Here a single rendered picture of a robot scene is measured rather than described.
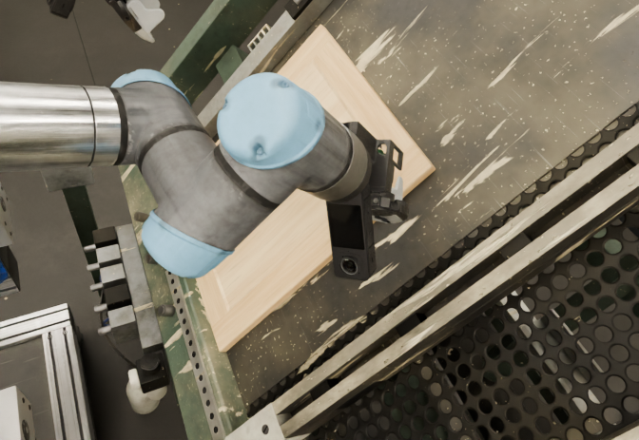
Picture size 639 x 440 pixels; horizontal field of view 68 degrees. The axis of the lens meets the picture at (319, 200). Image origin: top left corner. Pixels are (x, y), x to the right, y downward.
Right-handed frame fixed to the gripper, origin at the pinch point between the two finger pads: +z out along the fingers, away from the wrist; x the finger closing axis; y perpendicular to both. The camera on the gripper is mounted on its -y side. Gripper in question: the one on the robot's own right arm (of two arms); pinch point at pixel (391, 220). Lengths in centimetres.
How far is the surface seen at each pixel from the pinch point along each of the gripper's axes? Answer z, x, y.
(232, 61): 29, 58, 44
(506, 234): 2.3, -14.9, -0.5
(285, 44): 19, 35, 41
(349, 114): 14.7, 15.4, 22.0
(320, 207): 15.3, 19.0, 3.9
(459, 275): 3.4, -9.3, -6.3
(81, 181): 24, 99, 9
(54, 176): 17, 101, 9
